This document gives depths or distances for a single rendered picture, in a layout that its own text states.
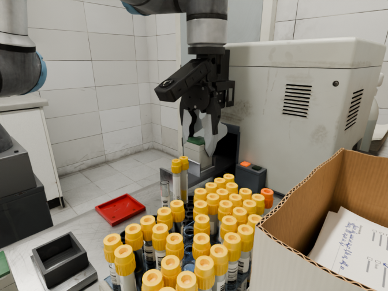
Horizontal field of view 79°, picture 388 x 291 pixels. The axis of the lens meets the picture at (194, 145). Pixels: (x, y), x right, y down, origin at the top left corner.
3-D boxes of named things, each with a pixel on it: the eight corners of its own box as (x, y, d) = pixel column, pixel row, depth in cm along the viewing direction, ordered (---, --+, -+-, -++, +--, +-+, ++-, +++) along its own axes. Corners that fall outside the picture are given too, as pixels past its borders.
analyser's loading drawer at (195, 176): (221, 157, 63) (222, 139, 61) (242, 165, 58) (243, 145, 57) (160, 185, 49) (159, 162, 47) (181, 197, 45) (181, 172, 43)
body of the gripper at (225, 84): (234, 109, 49) (238, 47, 45) (207, 115, 44) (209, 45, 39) (207, 104, 54) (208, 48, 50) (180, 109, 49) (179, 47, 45)
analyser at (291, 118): (263, 142, 80) (273, 48, 70) (356, 166, 62) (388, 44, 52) (202, 170, 60) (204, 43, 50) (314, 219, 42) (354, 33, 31)
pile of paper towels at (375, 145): (358, 129, 95) (360, 118, 94) (390, 134, 88) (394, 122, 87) (340, 144, 79) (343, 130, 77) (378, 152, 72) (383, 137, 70)
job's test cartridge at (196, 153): (196, 162, 54) (196, 136, 52) (212, 168, 51) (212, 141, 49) (184, 167, 52) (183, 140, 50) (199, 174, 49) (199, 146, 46)
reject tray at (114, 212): (127, 196, 49) (126, 193, 48) (145, 209, 44) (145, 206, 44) (94, 210, 44) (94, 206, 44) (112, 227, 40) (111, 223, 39)
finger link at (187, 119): (205, 145, 56) (213, 108, 51) (187, 151, 52) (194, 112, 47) (196, 139, 57) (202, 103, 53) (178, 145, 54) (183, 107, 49)
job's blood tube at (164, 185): (168, 235, 37) (165, 179, 34) (174, 239, 37) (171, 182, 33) (161, 239, 37) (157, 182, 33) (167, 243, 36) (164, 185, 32)
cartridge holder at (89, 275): (72, 243, 36) (68, 224, 35) (98, 279, 30) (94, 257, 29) (32, 264, 33) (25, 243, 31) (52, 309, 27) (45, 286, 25)
